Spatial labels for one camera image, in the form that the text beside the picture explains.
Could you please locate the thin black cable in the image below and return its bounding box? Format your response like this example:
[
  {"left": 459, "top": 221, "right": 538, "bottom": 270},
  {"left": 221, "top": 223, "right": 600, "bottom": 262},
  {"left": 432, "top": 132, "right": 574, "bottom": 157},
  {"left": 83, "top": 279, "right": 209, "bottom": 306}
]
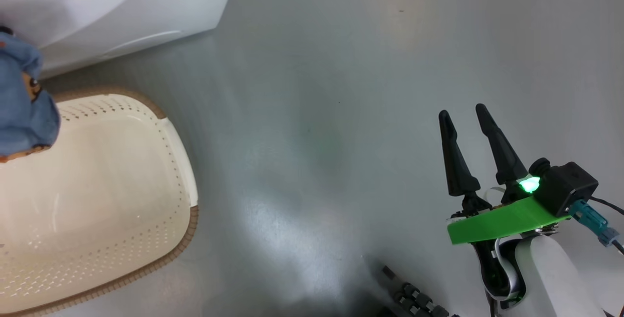
[{"left": 590, "top": 197, "right": 624, "bottom": 216}]

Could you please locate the cable with teal connector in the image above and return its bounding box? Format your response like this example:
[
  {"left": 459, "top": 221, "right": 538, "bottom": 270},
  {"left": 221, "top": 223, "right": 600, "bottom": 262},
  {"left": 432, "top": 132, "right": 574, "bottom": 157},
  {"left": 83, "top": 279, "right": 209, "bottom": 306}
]
[{"left": 568, "top": 199, "right": 624, "bottom": 254}]

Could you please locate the white front-load washing machine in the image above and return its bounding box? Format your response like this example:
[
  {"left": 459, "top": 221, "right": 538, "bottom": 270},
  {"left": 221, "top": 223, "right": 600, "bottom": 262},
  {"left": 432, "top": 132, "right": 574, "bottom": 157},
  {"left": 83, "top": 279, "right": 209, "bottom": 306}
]
[{"left": 0, "top": 0, "right": 240, "bottom": 79}]

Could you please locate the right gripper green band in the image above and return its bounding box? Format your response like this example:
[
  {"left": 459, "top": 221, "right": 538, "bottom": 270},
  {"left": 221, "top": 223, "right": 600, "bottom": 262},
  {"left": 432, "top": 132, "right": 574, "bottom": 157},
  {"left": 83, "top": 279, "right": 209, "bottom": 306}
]
[{"left": 438, "top": 104, "right": 571, "bottom": 245}]

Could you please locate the cream plastic laundry basket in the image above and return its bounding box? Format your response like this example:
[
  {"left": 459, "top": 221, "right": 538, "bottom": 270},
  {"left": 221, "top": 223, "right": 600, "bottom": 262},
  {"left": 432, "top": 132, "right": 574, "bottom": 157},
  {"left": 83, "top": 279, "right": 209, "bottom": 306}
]
[{"left": 0, "top": 85, "right": 199, "bottom": 317}]

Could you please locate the blue denim garment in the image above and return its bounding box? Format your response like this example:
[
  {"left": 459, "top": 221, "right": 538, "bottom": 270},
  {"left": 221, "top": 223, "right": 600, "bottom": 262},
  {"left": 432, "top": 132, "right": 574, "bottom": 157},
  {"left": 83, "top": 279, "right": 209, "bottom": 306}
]
[{"left": 0, "top": 32, "right": 61, "bottom": 164}]

